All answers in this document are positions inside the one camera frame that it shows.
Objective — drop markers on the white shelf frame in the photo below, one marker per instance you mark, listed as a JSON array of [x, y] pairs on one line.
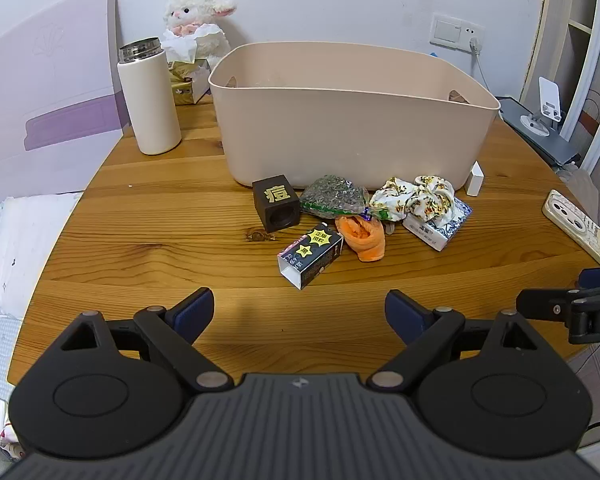
[[587, 60]]

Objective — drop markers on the blue and white patterned box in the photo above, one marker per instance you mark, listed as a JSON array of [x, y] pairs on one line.
[[442, 232]]

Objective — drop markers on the floral fabric scrunchie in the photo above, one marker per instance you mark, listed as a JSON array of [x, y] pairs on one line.
[[420, 200]]

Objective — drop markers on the phone in patterned case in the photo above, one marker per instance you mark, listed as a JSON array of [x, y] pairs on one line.
[[577, 222]]

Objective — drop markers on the black box with yellow stars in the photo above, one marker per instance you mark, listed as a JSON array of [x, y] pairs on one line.
[[310, 255]]

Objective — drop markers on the white thermos bottle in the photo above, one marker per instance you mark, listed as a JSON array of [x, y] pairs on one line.
[[150, 105]]

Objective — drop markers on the beige plastic storage bin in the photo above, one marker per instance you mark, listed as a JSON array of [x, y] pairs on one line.
[[350, 125]]

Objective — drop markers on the orange sock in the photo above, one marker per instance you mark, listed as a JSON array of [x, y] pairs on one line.
[[365, 237]]

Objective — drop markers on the bag of dried herbs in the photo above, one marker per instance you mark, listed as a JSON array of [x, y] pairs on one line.
[[332, 195]]

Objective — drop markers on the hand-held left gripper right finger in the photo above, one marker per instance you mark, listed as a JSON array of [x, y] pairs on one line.
[[402, 312]]

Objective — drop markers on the white phone stand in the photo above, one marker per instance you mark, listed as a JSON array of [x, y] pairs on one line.
[[547, 105]]

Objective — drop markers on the dark brown wooden cube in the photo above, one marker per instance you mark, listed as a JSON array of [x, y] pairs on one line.
[[275, 205]]

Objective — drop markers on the white and purple board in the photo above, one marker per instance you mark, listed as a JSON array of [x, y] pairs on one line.
[[45, 110]]

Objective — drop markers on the tissue box with tissue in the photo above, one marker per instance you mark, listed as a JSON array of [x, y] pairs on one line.
[[187, 85]]

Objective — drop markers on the small white block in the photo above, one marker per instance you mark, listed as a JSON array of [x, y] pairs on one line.
[[474, 180]]

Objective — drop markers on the white plush lamb toy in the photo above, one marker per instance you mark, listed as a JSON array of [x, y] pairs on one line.
[[200, 7]]

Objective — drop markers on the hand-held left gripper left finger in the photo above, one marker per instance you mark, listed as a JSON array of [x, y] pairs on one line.
[[196, 312]]

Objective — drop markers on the white wall switch socket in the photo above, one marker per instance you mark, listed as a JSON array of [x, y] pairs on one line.
[[452, 30]]

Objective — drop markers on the grey laptop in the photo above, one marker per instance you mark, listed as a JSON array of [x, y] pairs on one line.
[[545, 145]]

